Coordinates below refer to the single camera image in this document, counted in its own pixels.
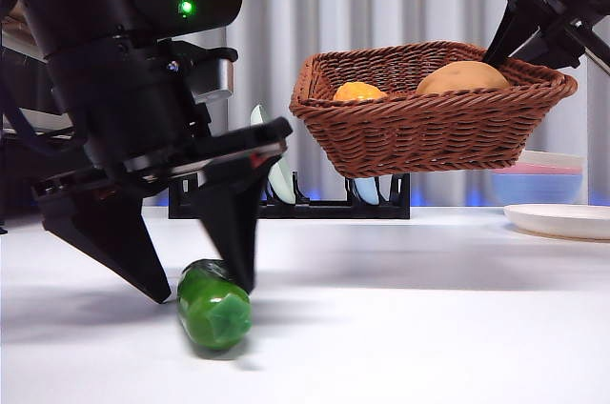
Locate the tan potato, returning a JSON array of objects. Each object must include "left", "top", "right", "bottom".
[{"left": 416, "top": 60, "right": 512, "bottom": 96}]

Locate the green cucumber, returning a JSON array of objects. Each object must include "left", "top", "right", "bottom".
[{"left": 176, "top": 258, "right": 253, "bottom": 351}]

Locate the brown wicker basket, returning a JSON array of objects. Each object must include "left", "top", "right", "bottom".
[{"left": 289, "top": 40, "right": 579, "bottom": 174}]

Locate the orange corn cob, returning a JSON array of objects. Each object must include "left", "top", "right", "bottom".
[{"left": 332, "top": 81, "right": 389, "bottom": 102}]

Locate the pale green plate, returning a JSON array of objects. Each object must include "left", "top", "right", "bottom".
[{"left": 250, "top": 104, "right": 295, "bottom": 203}]

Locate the black plate rack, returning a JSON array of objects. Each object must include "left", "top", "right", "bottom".
[{"left": 169, "top": 170, "right": 412, "bottom": 221}]

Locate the cream bowl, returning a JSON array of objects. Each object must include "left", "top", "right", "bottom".
[{"left": 517, "top": 150, "right": 585, "bottom": 170}]

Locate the pink bowl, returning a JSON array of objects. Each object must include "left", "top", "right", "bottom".
[{"left": 512, "top": 163, "right": 585, "bottom": 177}]

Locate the light blue plate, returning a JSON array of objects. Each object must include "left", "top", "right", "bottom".
[{"left": 355, "top": 177, "right": 383, "bottom": 206}]

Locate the white plate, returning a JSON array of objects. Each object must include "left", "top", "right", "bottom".
[{"left": 503, "top": 203, "right": 610, "bottom": 241}]

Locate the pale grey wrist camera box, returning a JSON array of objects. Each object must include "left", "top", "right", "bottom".
[{"left": 193, "top": 46, "right": 238, "bottom": 103}]

